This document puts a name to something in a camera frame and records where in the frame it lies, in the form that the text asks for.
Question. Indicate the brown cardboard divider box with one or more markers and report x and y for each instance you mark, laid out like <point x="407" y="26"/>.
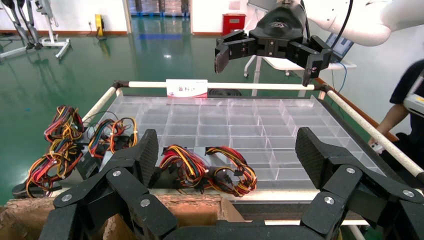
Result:
<point x="195" y="212"/>

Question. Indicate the red cabinet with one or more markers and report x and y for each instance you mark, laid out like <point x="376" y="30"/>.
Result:
<point x="233" y="24"/>

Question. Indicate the clear plastic divider tray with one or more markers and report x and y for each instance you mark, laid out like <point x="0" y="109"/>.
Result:
<point x="248" y="126"/>

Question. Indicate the goods stacked on blue pallets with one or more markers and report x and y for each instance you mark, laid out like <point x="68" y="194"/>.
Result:
<point x="159" y="6"/>

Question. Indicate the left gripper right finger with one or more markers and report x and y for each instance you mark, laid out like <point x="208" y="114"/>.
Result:
<point x="348" y="192"/>

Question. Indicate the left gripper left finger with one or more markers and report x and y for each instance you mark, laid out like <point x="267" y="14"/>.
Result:
<point x="126" y="185"/>

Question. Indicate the white handheld remote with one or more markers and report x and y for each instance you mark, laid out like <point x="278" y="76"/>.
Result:
<point x="377" y="149"/>

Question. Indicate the open black laptop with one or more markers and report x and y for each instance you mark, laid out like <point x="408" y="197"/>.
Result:
<point x="341" y="46"/>

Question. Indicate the grey robot limbs on stand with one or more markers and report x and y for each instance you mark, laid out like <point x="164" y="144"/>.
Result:
<point x="31" y="33"/>

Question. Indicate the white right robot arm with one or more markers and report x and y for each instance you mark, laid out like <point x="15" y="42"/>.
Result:
<point x="364" y="23"/>

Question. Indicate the white metal floor stand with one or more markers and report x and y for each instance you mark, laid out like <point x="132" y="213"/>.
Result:
<point x="53" y="42"/>

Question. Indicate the yellow floor device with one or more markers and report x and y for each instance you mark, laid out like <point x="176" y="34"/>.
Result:
<point x="99" y="24"/>

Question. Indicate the person hand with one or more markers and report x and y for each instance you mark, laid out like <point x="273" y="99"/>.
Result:
<point x="374" y="140"/>

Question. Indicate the white desk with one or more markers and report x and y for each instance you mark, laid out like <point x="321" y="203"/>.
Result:
<point x="285" y="63"/>

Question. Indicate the person forearm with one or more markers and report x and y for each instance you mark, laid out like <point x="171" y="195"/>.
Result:
<point x="392" y="121"/>

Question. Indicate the person in dark clothes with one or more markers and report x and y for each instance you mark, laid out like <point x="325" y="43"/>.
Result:
<point x="402" y="89"/>

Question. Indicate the white red sign card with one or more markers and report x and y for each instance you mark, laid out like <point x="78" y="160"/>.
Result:
<point x="187" y="88"/>

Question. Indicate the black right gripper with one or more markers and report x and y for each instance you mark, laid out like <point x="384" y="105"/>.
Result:
<point x="278" y="30"/>

